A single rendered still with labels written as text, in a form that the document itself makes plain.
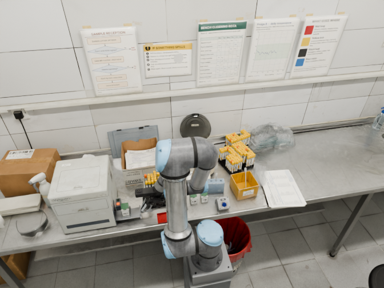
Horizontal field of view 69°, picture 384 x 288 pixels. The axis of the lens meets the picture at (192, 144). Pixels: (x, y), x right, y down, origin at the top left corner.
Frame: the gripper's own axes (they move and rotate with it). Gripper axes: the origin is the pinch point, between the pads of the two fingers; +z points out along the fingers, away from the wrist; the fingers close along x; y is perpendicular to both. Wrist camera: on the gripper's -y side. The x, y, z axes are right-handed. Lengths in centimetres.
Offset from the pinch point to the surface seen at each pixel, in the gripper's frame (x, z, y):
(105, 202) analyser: -4.4, -5.8, -22.4
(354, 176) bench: 4, -66, 124
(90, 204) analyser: -4.5, -2.5, -29.1
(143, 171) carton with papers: 24.9, -7.0, 0.1
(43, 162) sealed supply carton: 37, 16, -54
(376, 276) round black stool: -50, -39, 121
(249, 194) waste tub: 0, -32, 56
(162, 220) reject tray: -5.4, -1.5, 11.7
